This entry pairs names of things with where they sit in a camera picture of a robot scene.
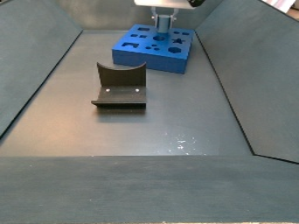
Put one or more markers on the grey-blue oval cylinder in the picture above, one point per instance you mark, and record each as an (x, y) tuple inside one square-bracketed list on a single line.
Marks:
[(162, 23)]

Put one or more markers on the black curved holder stand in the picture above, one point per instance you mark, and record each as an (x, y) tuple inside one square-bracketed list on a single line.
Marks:
[(121, 87)]

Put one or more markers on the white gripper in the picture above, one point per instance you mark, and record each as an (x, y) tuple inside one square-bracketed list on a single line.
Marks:
[(174, 4)]

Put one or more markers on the blue foam shape board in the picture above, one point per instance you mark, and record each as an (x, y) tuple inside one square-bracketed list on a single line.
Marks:
[(162, 51)]

